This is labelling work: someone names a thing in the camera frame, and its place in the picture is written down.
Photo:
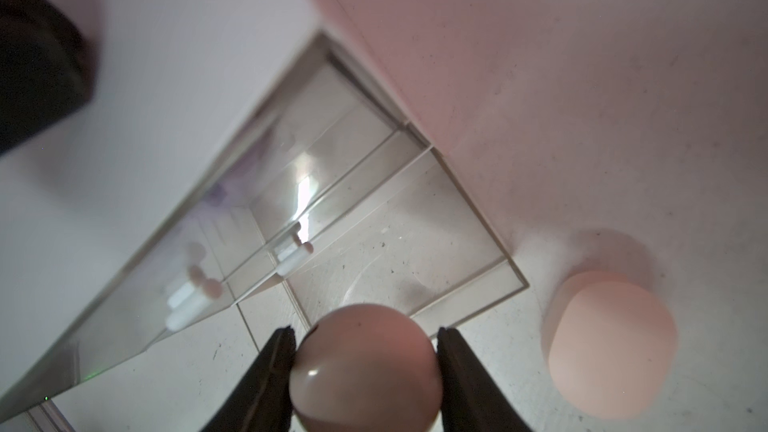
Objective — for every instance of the clear bottom drawer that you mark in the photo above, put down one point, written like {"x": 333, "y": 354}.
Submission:
{"x": 405, "y": 236}

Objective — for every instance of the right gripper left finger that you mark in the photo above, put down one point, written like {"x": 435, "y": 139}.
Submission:
{"x": 261, "y": 402}

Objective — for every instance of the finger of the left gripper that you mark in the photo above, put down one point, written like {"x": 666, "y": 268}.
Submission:
{"x": 47, "y": 69}

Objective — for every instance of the white drawer cabinet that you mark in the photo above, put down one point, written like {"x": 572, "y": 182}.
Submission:
{"x": 194, "y": 101}

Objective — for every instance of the clear drawer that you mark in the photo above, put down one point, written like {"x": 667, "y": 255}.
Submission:
{"x": 226, "y": 252}
{"x": 405, "y": 236}

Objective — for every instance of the pink earphone case top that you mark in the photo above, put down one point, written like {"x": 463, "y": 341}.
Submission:
{"x": 608, "y": 344}

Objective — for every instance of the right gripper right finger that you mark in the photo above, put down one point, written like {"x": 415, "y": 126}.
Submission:
{"x": 471, "y": 399}

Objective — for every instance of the pink earphone case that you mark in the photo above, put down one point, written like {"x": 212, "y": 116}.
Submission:
{"x": 608, "y": 344}
{"x": 366, "y": 367}

